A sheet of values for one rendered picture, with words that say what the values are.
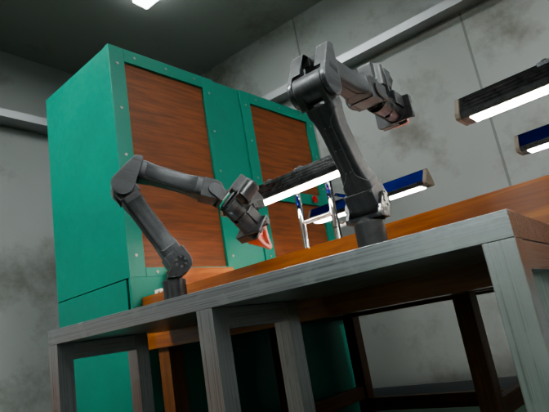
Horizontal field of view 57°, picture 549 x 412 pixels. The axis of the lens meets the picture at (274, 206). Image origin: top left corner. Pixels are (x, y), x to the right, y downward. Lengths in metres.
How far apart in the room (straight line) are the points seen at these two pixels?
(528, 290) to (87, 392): 1.75
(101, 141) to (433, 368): 2.36
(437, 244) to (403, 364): 2.73
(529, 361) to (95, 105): 1.86
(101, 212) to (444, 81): 2.33
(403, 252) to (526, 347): 0.21
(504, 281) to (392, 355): 2.78
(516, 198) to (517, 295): 0.39
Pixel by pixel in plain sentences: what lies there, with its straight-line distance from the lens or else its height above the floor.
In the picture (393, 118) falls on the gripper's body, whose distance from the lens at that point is 1.37.
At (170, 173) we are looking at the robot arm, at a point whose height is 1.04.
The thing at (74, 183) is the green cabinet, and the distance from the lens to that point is 2.28.
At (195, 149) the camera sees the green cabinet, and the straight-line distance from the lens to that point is 2.28.
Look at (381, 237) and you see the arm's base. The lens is 1.02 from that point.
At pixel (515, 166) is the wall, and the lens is 3.26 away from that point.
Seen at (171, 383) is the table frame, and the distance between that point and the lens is 1.81.
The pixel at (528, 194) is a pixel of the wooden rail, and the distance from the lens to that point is 1.11.
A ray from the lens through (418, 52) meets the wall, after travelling 3.65.
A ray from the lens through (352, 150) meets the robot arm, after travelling 1.03.
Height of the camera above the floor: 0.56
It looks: 14 degrees up
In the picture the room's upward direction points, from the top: 10 degrees counter-clockwise
